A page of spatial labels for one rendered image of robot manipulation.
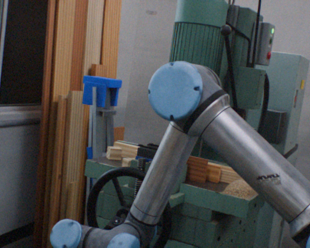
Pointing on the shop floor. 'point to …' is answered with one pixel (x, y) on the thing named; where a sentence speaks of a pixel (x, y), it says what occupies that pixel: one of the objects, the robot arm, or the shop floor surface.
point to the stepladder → (93, 82)
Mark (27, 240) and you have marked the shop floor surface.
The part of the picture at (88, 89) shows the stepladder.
